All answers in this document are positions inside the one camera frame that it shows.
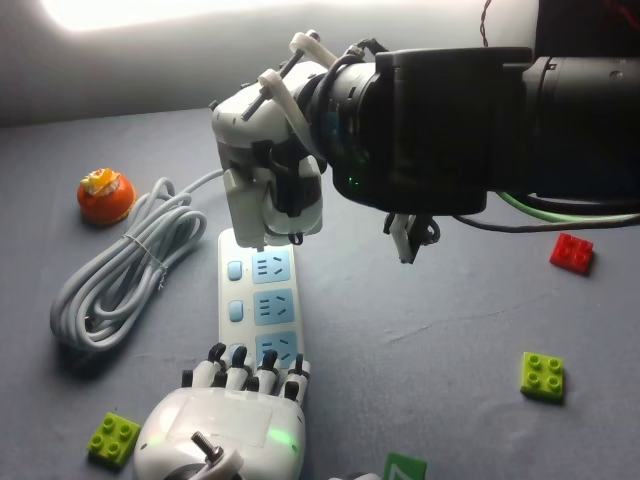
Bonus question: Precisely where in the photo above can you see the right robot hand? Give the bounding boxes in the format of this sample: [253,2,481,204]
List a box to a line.
[209,62,326,247]

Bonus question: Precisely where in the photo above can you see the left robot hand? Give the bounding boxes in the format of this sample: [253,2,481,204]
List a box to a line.
[132,342,311,480]

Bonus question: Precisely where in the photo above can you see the white charger block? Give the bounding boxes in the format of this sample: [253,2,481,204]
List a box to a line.
[222,167,267,252]

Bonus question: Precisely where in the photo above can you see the white power strip blue sockets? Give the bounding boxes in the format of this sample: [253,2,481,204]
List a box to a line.
[217,227,306,381]

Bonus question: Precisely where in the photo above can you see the green four-stud toy brick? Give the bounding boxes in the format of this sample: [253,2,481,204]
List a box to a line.
[87,412,142,471]
[519,351,566,404]

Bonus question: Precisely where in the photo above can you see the orange toy cake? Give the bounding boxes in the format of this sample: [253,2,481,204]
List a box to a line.
[76,168,137,227]

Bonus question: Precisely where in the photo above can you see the green number cube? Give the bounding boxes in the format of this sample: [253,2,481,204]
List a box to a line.
[382,452,429,480]

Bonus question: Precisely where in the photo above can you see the grey table cloth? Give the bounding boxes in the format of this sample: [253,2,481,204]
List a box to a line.
[0,99,640,480]

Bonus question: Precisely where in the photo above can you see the red four-stud toy brick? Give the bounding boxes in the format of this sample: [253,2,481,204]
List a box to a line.
[548,232,596,277]

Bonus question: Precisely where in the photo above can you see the black background panel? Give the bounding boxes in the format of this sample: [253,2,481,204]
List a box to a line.
[536,0,640,59]

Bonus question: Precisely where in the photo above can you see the grey coiled power cable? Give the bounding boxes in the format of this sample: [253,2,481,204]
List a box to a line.
[49,167,226,354]

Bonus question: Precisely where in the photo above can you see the red twisted wire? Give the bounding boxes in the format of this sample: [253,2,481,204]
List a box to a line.
[478,0,495,50]

